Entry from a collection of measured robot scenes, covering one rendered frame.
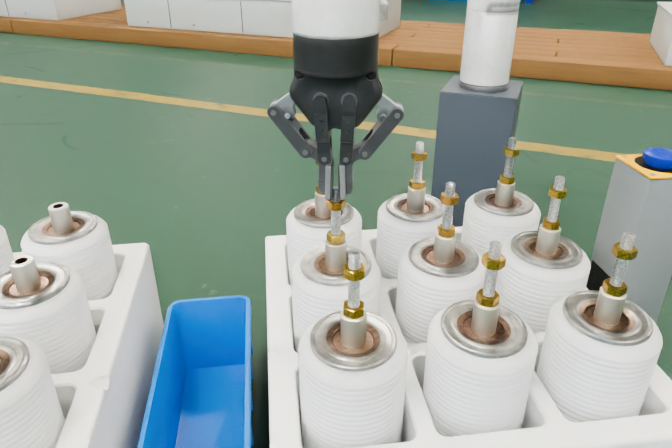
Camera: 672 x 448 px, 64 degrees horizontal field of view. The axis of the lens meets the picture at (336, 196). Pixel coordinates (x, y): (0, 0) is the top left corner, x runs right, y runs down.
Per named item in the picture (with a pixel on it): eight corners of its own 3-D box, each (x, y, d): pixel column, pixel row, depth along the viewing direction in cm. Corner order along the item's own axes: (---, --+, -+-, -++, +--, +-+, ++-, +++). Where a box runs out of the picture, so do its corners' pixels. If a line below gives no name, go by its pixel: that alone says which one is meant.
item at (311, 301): (288, 418, 62) (281, 288, 54) (304, 358, 71) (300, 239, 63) (372, 427, 61) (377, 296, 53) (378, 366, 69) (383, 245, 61)
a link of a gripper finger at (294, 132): (278, 95, 51) (321, 139, 53) (265, 108, 52) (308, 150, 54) (273, 104, 49) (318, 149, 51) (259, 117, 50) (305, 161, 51)
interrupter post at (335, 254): (323, 273, 57) (322, 246, 55) (326, 260, 59) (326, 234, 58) (345, 274, 57) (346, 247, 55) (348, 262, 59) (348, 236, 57)
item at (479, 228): (481, 343, 73) (499, 226, 65) (439, 303, 81) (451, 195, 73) (535, 323, 77) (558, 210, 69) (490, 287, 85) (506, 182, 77)
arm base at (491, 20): (463, 78, 110) (472, -12, 103) (510, 82, 107) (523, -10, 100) (454, 89, 103) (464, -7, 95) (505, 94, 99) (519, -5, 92)
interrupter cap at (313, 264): (293, 285, 55) (293, 279, 55) (307, 246, 62) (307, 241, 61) (368, 291, 54) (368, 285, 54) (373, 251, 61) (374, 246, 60)
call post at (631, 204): (568, 345, 83) (614, 156, 69) (610, 341, 84) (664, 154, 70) (593, 380, 77) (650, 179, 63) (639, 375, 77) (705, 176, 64)
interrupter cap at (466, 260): (486, 252, 60) (487, 247, 60) (466, 287, 55) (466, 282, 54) (423, 235, 64) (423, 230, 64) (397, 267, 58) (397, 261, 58)
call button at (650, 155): (632, 162, 68) (636, 147, 67) (662, 160, 68) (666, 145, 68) (653, 175, 64) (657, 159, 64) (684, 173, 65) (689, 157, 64)
